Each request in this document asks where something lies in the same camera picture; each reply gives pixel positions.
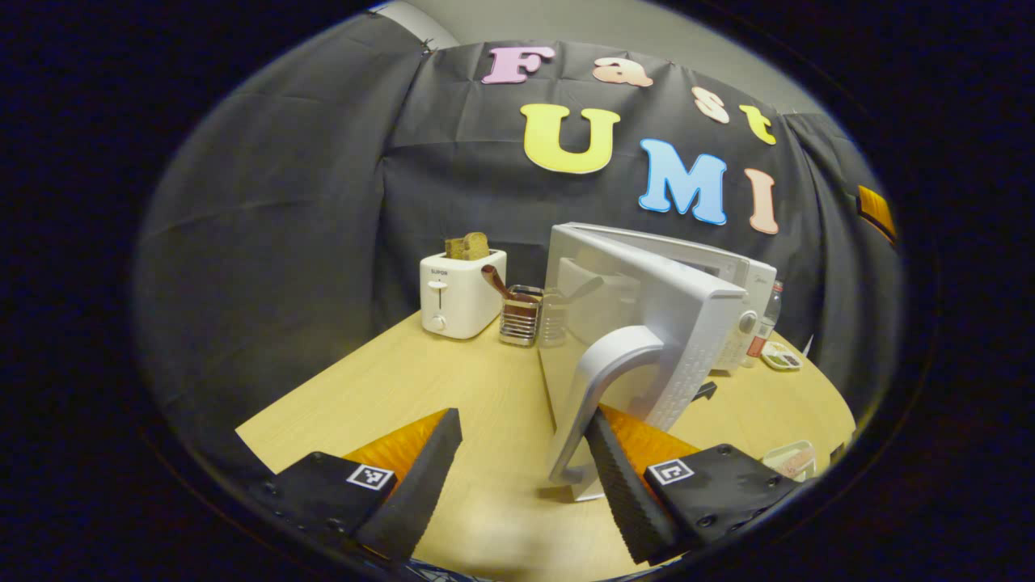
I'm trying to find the metal wire utensil holder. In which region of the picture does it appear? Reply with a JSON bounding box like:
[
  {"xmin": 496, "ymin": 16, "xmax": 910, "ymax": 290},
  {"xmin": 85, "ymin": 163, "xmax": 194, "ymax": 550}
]
[{"xmin": 499, "ymin": 285, "xmax": 544, "ymax": 348}]

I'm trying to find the white toaster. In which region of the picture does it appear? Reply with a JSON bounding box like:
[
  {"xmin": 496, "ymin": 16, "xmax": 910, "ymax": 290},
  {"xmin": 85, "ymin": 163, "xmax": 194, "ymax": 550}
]
[{"xmin": 420, "ymin": 249, "xmax": 508, "ymax": 340}]

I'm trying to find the white divided plate of beans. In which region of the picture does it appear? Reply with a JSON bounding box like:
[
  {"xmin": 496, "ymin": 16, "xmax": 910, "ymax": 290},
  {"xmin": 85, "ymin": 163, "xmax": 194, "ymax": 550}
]
[{"xmin": 762, "ymin": 341, "xmax": 803, "ymax": 371}]

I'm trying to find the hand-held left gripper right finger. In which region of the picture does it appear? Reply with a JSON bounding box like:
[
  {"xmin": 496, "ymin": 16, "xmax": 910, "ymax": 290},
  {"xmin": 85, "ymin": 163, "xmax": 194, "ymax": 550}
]
[{"xmin": 584, "ymin": 404, "xmax": 809, "ymax": 567}]

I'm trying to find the white microwave oven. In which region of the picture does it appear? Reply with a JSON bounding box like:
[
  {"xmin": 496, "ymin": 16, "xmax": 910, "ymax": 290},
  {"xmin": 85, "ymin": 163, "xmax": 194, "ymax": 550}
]
[{"xmin": 538, "ymin": 222, "xmax": 779, "ymax": 502}]

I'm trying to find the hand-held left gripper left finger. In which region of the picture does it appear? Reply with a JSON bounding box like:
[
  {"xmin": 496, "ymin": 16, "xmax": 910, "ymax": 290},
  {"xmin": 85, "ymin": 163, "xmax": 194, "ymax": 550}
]
[{"xmin": 259, "ymin": 407, "xmax": 463, "ymax": 564}]

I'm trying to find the clear glass jar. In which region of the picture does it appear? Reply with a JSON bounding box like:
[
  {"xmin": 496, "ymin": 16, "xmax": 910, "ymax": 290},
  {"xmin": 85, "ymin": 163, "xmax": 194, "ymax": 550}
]
[{"xmin": 540, "ymin": 289, "xmax": 571, "ymax": 348}]

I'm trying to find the black backdrop cloth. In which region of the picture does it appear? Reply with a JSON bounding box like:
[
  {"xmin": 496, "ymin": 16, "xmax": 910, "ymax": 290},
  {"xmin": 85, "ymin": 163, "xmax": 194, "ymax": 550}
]
[{"xmin": 133, "ymin": 8, "xmax": 906, "ymax": 486}]

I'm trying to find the pale green rectangular tray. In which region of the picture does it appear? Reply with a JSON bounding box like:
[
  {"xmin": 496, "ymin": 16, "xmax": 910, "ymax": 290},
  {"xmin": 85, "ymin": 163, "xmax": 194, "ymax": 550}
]
[{"xmin": 760, "ymin": 441, "xmax": 817, "ymax": 483}]

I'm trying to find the clear bottle with red label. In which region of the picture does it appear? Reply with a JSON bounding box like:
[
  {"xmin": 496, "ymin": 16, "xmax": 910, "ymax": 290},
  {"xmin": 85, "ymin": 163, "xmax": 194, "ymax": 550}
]
[{"xmin": 748, "ymin": 280, "xmax": 784, "ymax": 365}]

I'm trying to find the brown wooden spoon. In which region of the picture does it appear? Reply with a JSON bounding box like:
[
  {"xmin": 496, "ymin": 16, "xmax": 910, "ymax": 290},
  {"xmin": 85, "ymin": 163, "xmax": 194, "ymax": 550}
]
[{"xmin": 481, "ymin": 264, "xmax": 518, "ymax": 302}]

